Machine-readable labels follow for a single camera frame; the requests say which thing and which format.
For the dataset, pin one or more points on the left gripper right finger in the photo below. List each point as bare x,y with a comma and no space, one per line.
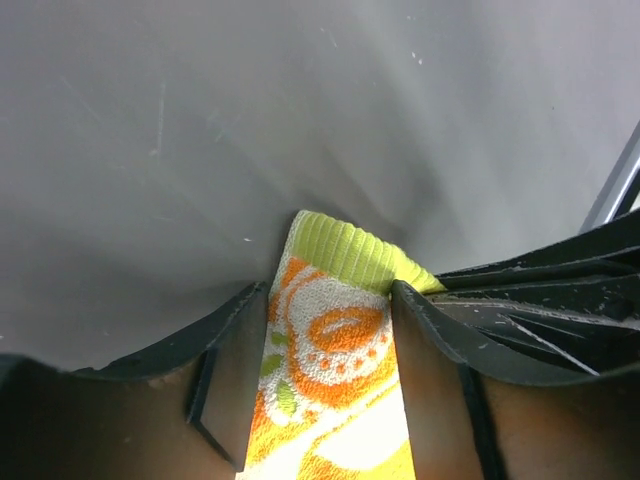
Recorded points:
477,409

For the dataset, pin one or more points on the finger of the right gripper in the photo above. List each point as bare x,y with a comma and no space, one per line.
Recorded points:
573,304

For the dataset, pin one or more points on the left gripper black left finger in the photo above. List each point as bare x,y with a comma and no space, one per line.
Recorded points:
181,408

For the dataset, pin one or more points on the orange cream patterned towel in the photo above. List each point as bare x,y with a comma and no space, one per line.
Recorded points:
329,402

